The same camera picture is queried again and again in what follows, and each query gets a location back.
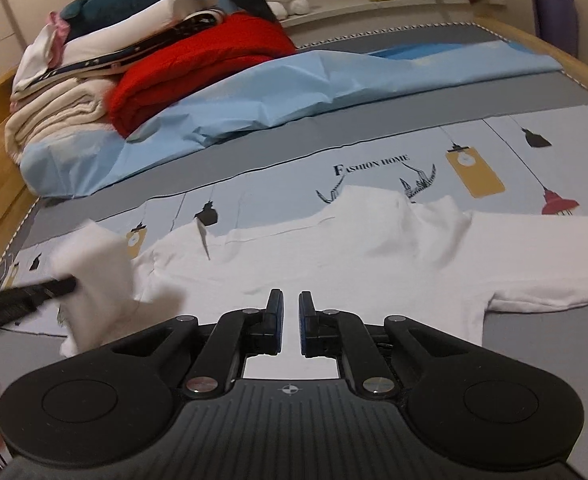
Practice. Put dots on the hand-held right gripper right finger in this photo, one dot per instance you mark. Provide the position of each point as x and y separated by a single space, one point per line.
305 320

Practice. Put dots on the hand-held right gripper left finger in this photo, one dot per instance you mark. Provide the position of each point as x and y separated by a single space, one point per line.
276 320

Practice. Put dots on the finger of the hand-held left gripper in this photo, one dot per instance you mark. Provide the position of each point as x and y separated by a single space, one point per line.
23 300

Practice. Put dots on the white long-sleeved shirt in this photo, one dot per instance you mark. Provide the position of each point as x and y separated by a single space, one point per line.
349 260

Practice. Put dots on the cream folded blanket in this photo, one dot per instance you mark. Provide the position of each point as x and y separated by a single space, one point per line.
48 115

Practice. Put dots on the light blue sheet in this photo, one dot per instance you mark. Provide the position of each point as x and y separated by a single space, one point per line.
274 95

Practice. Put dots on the white folded cloth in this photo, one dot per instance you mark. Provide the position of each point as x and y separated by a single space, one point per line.
36 55

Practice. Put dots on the red folded blanket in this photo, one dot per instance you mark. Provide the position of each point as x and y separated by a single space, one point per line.
198 60

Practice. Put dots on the pink cloth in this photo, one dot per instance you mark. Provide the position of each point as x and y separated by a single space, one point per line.
58 27

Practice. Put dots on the white window sill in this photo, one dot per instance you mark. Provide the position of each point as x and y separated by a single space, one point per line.
374 10

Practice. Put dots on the purple bag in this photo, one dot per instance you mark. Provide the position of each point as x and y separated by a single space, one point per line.
554 15

